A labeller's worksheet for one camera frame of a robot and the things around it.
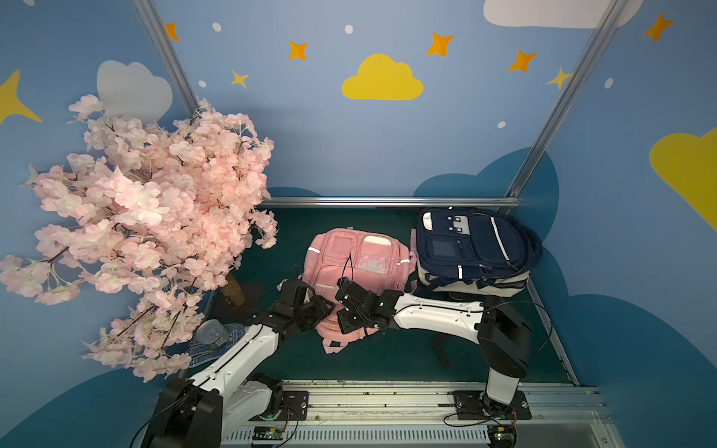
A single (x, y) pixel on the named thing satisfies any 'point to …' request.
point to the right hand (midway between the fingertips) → (342, 318)
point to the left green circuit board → (268, 434)
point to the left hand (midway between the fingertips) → (333, 304)
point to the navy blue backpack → (474, 251)
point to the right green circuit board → (501, 436)
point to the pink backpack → (375, 260)
